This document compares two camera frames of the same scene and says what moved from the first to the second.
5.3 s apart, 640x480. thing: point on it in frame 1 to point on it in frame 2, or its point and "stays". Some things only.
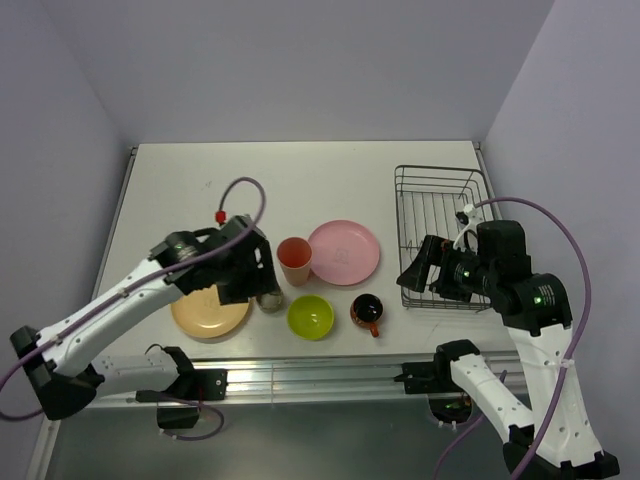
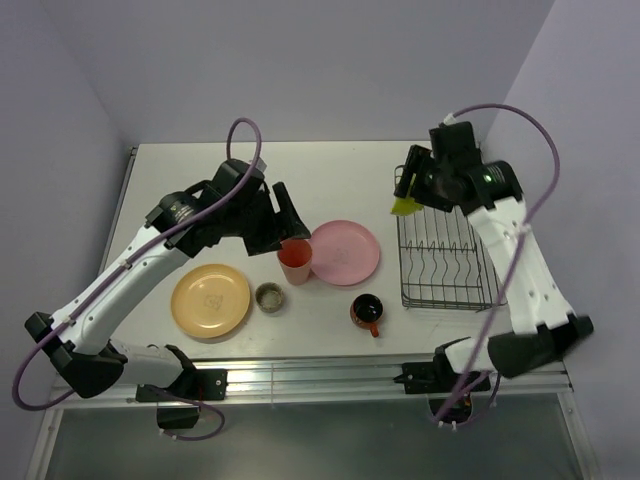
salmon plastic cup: x=295 y=256 stays
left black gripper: x=261 y=279 to x=268 y=239
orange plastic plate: x=201 y=313 stays
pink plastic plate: x=343 y=252 stays
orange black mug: x=366 y=310 stays
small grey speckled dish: x=270 y=303 stays
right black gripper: x=435 y=249 to x=415 y=154
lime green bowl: x=310 y=317 to x=402 y=206
